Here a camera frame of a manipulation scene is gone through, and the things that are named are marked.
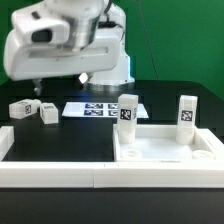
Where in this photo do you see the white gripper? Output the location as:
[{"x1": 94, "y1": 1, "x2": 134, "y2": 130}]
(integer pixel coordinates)
[{"x1": 3, "y1": 29, "x2": 120, "y2": 95}]

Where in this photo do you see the white square table top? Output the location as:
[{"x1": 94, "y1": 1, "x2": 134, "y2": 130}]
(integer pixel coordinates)
[{"x1": 113, "y1": 125, "x2": 224, "y2": 162}]

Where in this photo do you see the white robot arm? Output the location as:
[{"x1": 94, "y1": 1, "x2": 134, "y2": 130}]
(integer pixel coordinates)
[{"x1": 4, "y1": 0, "x2": 134, "y2": 94}]

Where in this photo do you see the white sheet with markers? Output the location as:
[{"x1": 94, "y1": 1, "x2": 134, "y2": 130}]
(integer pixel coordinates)
[{"x1": 61, "y1": 101, "x2": 150, "y2": 119}]

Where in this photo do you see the white U-shaped obstacle fence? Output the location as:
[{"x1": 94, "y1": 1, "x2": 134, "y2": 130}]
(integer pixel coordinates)
[{"x1": 0, "y1": 126, "x2": 224, "y2": 188}]

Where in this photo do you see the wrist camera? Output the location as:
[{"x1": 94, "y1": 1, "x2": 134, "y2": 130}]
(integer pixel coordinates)
[{"x1": 12, "y1": 4, "x2": 70, "y2": 45}]

